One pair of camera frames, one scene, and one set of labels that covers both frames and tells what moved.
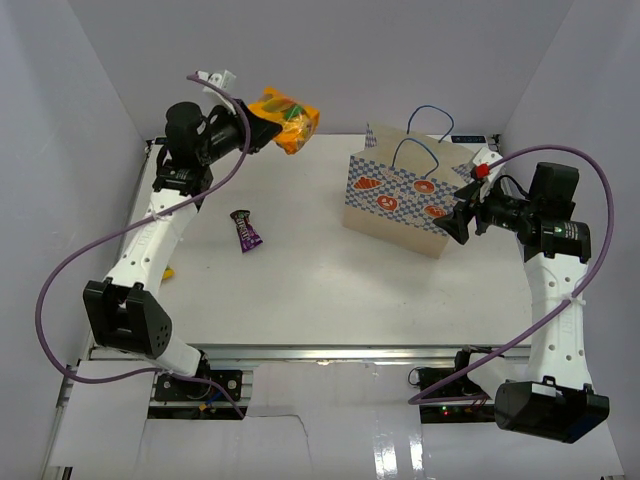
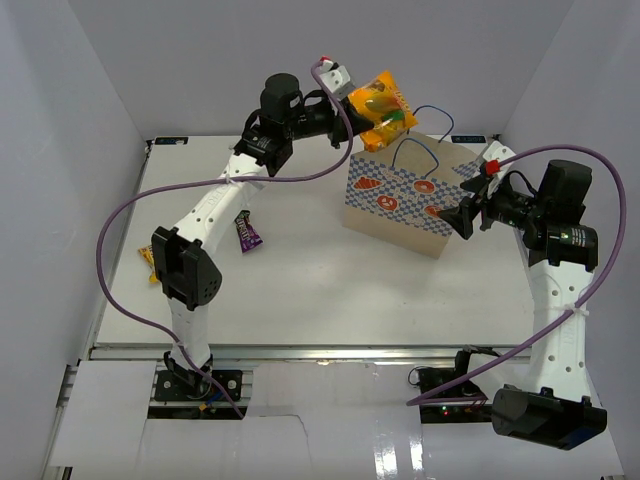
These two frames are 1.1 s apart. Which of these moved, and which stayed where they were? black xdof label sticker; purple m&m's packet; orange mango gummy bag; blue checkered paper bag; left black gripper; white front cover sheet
Moved: orange mango gummy bag; left black gripper
Stayed: blue checkered paper bag; white front cover sheet; black xdof label sticker; purple m&m's packet
